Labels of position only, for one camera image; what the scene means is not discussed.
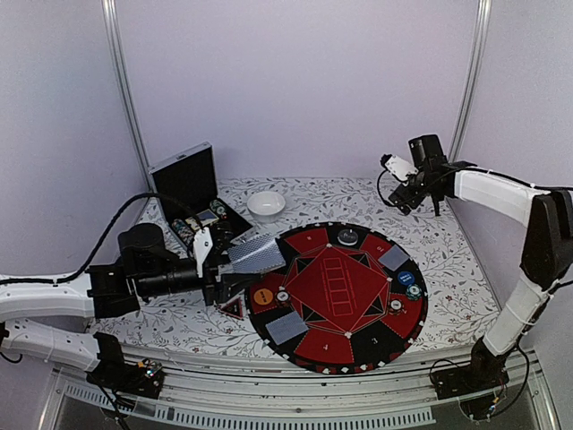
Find black dealer button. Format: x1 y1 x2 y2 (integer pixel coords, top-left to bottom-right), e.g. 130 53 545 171
337 228 359 247

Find green fifty poker chip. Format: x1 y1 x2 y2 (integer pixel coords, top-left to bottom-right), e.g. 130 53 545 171
406 284 423 301

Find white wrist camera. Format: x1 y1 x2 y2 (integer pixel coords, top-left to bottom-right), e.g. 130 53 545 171
381 154 419 184
192 225 234 278

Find black triangular all-in button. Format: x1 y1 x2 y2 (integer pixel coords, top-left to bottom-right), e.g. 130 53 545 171
218 297 244 320

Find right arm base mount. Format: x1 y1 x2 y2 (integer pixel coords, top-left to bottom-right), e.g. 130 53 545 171
429 358 509 421

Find left aluminium frame post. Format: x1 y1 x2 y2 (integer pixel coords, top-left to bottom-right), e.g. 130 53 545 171
101 0 149 176

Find aluminium frame post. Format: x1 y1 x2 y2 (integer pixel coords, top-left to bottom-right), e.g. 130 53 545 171
101 0 149 176
449 0 492 160

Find orange black hundred chip stack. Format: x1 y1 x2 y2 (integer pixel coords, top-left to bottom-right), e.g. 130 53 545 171
275 290 291 307

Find blue small blind button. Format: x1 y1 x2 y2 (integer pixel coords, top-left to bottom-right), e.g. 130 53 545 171
397 271 415 287

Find white ceramic bowl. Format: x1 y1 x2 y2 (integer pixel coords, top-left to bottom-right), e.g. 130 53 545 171
246 191 287 223

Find aluminium poker chip case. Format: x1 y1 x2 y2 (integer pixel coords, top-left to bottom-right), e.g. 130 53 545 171
149 142 252 239

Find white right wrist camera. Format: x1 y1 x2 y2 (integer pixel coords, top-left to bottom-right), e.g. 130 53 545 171
381 154 419 184

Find row of poker chips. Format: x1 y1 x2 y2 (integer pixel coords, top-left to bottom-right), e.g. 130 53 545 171
171 219 194 246

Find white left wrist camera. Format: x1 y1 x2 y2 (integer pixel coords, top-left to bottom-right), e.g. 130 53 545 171
192 225 234 278

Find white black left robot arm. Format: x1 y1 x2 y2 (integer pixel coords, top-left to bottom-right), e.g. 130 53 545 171
1 224 262 389

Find round red black poker mat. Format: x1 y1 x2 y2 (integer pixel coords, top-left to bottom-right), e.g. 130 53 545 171
244 222 429 375

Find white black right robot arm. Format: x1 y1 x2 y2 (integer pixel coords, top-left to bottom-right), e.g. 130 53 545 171
381 134 572 391

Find right aluminium frame post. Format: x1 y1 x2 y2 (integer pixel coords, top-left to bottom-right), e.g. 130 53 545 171
449 0 492 160

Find short green chip row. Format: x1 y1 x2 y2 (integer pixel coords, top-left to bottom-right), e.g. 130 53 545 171
210 199 227 219

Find boxed playing card deck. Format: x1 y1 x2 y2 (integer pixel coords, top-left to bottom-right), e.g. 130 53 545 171
185 210 220 229

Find orange big blind button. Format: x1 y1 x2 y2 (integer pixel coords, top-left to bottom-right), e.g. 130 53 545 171
252 288 274 306

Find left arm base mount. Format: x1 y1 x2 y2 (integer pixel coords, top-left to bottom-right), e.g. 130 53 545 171
87 332 165 400

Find dealt blue playing card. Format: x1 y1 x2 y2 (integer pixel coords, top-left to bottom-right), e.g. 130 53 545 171
265 312 309 345

